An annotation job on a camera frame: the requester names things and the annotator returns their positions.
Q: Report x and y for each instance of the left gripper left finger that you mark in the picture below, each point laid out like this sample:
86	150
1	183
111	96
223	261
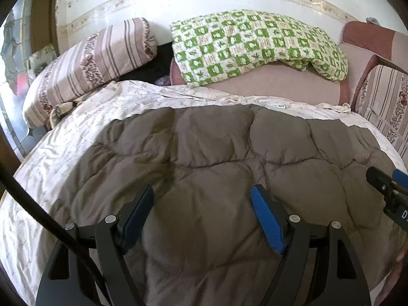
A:
66	281

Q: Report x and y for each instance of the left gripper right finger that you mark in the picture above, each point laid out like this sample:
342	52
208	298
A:
319	265

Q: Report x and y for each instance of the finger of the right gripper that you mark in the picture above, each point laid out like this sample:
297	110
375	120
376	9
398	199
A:
395	196
401	178

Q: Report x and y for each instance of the grey-brown quilted down jacket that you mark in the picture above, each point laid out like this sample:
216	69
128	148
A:
202	243

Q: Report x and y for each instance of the person's hand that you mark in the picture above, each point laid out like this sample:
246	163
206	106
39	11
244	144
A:
393	276

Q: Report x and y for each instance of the white floral bed quilt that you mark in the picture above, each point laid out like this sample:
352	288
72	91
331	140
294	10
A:
44	171

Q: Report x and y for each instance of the striped floral cushion right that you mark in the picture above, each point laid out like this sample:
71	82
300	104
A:
382	100

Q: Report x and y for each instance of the pink red sofa back cover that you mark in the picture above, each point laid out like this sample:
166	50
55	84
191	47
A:
365	45

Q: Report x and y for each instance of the striped floral pillow left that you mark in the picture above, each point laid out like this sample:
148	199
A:
104	56

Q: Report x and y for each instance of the green checkered pillow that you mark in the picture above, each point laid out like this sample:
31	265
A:
219	46

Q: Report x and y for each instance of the window with glass pane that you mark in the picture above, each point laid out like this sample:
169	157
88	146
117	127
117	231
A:
16	78

